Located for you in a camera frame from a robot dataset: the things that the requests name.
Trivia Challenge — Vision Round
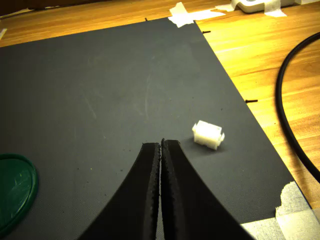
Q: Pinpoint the small white bracket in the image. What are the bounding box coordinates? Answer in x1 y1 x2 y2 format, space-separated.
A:
230 0 301 13

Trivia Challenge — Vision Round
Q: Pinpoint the thick black camera cable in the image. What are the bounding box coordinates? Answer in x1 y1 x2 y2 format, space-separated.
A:
276 31 320 180

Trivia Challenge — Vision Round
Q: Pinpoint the round green lid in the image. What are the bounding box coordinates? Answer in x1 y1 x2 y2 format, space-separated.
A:
0 152 40 238

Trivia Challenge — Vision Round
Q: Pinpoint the small white plastic terminal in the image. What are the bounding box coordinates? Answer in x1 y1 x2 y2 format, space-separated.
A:
191 120 226 151

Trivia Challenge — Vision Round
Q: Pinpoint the dark grey mat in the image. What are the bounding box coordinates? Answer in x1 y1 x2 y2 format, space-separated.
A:
0 16 312 240

